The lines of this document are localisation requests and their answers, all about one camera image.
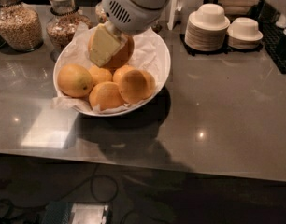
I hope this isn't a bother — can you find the white gripper with vents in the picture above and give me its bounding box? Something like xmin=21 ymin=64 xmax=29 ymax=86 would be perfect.
xmin=88 ymin=0 xmax=168 ymax=67

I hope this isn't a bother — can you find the yellowish orange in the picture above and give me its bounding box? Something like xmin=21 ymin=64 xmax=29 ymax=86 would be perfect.
xmin=102 ymin=34 xmax=134 ymax=69

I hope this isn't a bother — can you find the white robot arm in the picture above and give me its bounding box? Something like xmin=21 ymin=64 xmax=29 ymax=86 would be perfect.
xmin=89 ymin=0 xmax=169 ymax=67

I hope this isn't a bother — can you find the white paper bowl liner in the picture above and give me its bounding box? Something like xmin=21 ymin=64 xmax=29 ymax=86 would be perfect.
xmin=50 ymin=22 xmax=163 ymax=116

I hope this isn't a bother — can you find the large white oval bowl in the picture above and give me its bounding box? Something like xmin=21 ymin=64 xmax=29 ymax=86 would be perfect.
xmin=52 ymin=25 xmax=172 ymax=118

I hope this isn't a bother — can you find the orange at bowl left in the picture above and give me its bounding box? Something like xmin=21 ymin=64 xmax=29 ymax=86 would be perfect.
xmin=57 ymin=64 xmax=93 ymax=98

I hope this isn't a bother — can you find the orange at bowl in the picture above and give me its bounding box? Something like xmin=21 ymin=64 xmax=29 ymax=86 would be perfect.
xmin=118 ymin=70 xmax=156 ymax=104
xmin=57 ymin=64 xmax=93 ymax=98
xmin=89 ymin=81 xmax=124 ymax=111

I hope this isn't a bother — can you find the orange at bowl front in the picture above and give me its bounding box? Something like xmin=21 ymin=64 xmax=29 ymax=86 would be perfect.
xmin=89 ymin=81 xmax=124 ymax=111

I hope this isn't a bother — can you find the orange at bowl right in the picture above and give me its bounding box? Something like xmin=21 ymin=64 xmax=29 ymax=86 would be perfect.
xmin=118 ymin=70 xmax=156 ymax=104

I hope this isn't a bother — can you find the glass jar of colourful cereal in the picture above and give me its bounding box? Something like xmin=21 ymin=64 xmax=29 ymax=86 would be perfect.
xmin=95 ymin=3 xmax=107 ymax=23

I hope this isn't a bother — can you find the small orange centre left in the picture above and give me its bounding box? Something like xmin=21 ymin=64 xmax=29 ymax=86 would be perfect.
xmin=89 ymin=66 xmax=112 ymax=85

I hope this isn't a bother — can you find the small orange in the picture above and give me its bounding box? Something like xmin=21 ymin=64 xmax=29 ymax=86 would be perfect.
xmin=89 ymin=66 xmax=112 ymax=85
xmin=113 ymin=64 xmax=134 ymax=83

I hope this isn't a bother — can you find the glass jar of granola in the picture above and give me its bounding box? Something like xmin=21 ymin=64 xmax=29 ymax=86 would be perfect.
xmin=46 ymin=0 xmax=93 ymax=50

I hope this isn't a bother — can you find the white stand behind bottle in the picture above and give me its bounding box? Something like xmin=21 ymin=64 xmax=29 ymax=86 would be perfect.
xmin=166 ymin=0 xmax=182 ymax=30

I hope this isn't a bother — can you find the glass jar of cereal left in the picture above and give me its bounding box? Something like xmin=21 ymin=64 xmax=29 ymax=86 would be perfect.
xmin=0 ymin=0 xmax=43 ymax=52

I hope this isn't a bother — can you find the tall stack of paper plates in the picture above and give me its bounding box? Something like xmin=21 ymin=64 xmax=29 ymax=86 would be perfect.
xmin=185 ymin=4 xmax=230 ymax=51

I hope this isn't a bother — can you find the black rubber mat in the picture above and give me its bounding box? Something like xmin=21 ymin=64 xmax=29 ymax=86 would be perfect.
xmin=179 ymin=0 xmax=286 ymax=75

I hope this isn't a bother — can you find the short stack of paper bowls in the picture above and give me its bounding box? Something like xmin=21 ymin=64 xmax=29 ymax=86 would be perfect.
xmin=227 ymin=17 xmax=263 ymax=49

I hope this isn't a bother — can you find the grey box on floor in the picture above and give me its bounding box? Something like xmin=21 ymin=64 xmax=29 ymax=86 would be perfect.
xmin=41 ymin=202 xmax=112 ymax=224

